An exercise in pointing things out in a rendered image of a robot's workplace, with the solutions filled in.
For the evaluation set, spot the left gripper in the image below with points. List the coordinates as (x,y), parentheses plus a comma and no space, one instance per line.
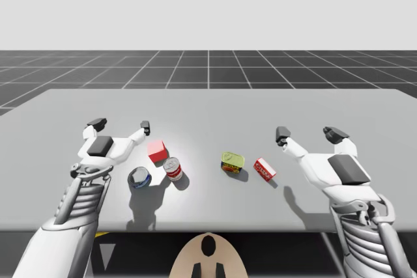
(114,151)

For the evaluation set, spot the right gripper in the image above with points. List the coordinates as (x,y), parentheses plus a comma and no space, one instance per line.
(321,169)

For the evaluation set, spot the pink cube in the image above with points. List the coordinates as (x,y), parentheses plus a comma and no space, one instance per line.
(157,151)

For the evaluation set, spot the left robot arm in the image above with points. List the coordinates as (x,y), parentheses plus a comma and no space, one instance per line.
(65,226)

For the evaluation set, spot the blue flat can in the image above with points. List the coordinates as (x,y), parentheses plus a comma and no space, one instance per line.
(139,177)

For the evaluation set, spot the red and white carton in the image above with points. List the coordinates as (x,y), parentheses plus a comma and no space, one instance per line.
(264,169)

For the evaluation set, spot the red and white can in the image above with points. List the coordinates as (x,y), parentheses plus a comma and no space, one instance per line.
(172,169)

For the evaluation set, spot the green and blue rectangular can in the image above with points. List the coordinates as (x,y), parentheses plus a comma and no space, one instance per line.
(232,162)

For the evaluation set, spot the tan robot part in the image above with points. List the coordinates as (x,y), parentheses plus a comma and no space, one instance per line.
(208,258)

